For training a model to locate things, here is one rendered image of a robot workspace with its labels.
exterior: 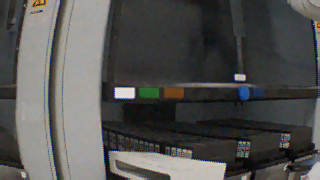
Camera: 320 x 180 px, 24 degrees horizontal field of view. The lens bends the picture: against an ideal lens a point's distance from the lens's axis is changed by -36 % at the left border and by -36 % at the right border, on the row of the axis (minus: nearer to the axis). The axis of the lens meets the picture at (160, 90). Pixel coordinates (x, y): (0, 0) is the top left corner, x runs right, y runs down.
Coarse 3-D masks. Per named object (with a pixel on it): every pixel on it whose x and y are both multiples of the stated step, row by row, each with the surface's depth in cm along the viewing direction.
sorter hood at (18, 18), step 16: (0, 0) 174; (16, 0) 177; (0, 16) 175; (16, 16) 178; (0, 32) 176; (16, 32) 179; (0, 48) 176; (16, 48) 179; (0, 64) 177; (16, 64) 179; (0, 80) 177; (0, 96) 176
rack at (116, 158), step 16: (112, 160) 197; (128, 160) 190; (144, 160) 188; (160, 160) 190; (176, 160) 190; (192, 160) 189; (128, 176) 191; (144, 176) 189; (160, 176) 191; (176, 176) 173; (192, 176) 174; (208, 176) 175
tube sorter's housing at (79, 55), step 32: (64, 0) 189; (96, 0) 190; (64, 32) 187; (96, 32) 191; (64, 64) 188; (96, 64) 192; (64, 96) 189; (96, 96) 192; (64, 128) 189; (96, 128) 192; (64, 160) 189; (96, 160) 192
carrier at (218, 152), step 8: (208, 144) 203; (216, 144) 202; (224, 144) 203; (232, 144) 204; (192, 152) 200; (200, 152) 200; (208, 152) 201; (216, 152) 202; (224, 152) 203; (232, 152) 204; (200, 160) 201; (208, 160) 202; (216, 160) 203; (224, 160) 203; (232, 160) 205
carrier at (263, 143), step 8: (264, 136) 209; (272, 136) 210; (280, 136) 211; (248, 144) 208; (256, 144) 208; (264, 144) 209; (272, 144) 210; (248, 152) 207; (256, 152) 208; (264, 152) 209; (272, 152) 211
